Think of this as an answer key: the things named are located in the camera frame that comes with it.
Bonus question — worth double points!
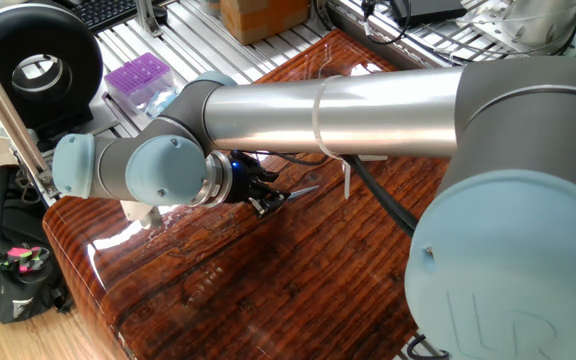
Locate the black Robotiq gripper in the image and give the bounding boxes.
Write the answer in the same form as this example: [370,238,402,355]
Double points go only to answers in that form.
[225,151,292,219]

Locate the blue-grey pipette tip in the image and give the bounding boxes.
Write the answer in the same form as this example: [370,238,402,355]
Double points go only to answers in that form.
[285,184,321,203]

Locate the purple pipette tip box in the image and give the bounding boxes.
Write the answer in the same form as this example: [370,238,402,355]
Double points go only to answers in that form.
[103,52,175,114]

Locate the cardboard box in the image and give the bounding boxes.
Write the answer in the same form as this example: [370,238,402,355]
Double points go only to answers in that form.
[219,0,311,46]

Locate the black keyboard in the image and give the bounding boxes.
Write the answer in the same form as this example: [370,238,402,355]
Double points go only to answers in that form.
[67,0,142,34]

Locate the black power adapter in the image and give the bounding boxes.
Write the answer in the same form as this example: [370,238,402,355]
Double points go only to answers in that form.
[390,0,469,27]

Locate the black backpack with pink trim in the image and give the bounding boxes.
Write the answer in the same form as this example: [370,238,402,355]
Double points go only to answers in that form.
[0,164,74,325]

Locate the perforated metal plate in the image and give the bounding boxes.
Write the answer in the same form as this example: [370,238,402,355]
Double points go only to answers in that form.
[455,4,534,51]

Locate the white plastic appliance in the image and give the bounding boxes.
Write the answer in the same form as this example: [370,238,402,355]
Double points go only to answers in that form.
[505,0,576,50]

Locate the white cable tie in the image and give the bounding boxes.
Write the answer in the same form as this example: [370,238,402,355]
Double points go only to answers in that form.
[311,74,353,200]

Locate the black wrist cables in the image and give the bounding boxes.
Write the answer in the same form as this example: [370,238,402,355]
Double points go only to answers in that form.
[342,153,450,360]

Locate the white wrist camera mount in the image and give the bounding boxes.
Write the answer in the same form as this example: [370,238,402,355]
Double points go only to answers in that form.
[119,199,165,231]

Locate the short aluminium profile post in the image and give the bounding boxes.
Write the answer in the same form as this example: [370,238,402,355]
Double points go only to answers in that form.
[135,0,164,39]

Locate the black cable bundle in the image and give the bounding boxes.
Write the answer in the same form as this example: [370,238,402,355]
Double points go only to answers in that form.
[312,0,576,66]

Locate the slanted aluminium frame post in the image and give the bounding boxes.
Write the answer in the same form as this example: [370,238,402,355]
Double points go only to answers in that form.
[0,32,63,201]

